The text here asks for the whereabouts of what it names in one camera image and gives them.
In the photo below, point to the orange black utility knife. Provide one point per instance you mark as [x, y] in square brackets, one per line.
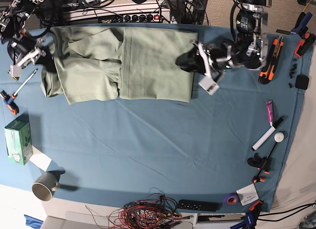
[267, 73]

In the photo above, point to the green tea box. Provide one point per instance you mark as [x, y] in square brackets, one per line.
[18, 140]

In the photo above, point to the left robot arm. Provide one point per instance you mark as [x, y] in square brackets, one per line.
[248, 47]

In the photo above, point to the black power strip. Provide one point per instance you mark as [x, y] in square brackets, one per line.
[137, 18]

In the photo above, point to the orange black spring clamp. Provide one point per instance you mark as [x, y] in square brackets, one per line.
[305, 43]

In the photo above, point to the blue table cloth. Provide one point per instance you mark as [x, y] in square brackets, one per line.
[113, 152]

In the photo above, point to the white paper sheet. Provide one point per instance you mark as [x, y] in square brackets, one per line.
[40, 160]

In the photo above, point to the pale green T-shirt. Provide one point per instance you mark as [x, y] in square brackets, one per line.
[105, 63]

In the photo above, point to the black computer mouse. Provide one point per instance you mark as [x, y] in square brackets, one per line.
[15, 50]

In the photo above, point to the black square pad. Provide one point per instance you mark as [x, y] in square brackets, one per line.
[302, 82]

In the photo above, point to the black orange bar clamp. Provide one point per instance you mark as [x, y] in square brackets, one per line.
[262, 164]

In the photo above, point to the blue orange screwdriver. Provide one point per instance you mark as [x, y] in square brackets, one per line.
[9, 102]

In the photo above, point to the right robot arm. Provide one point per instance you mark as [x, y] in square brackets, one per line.
[12, 25]

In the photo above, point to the white black marker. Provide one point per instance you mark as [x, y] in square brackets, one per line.
[267, 134]

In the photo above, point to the white paper card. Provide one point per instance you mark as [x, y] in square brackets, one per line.
[247, 194]

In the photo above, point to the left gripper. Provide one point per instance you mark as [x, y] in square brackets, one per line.
[199, 60]

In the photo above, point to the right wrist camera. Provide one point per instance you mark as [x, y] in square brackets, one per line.
[15, 71]

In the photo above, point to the purple tape roll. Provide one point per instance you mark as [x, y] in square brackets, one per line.
[231, 199]

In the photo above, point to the blue black bar clamp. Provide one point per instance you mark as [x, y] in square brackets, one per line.
[251, 217]

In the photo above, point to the grey ceramic mug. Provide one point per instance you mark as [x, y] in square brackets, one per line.
[45, 186]

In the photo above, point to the purple glue tube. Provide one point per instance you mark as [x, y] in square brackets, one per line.
[269, 105]

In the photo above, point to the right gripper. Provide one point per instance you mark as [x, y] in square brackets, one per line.
[38, 56]

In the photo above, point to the white ballpoint pen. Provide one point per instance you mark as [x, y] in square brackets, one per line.
[25, 82]

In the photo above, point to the black remote control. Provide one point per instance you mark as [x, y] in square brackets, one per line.
[198, 205]

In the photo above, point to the white round cap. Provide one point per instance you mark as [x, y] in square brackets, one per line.
[279, 137]

